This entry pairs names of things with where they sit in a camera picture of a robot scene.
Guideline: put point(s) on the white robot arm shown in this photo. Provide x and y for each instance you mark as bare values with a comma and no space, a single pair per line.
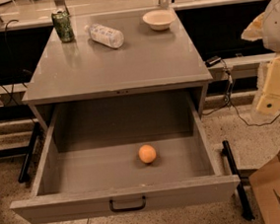
266,27

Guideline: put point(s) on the grey cabinet counter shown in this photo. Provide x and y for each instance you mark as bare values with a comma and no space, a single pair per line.
147,61

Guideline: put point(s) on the grey open drawer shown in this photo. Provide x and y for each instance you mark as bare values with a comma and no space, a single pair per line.
90,156

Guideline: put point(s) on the black table leg left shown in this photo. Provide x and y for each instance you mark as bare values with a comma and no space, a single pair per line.
27,151

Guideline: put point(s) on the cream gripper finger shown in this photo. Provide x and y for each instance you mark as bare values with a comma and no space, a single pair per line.
269,102
254,30

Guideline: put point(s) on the clear plastic water bottle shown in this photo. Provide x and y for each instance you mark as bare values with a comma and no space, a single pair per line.
105,35

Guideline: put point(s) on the green soda can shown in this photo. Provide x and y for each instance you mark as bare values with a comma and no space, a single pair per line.
62,25

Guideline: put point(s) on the white paper bowl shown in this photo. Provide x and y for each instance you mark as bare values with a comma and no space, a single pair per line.
159,20

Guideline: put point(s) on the black power adapter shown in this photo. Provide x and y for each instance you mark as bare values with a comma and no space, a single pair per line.
212,61

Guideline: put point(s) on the orange fruit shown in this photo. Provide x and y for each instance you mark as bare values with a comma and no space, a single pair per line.
147,154

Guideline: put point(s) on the black drawer handle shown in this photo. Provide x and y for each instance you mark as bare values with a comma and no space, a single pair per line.
118,206

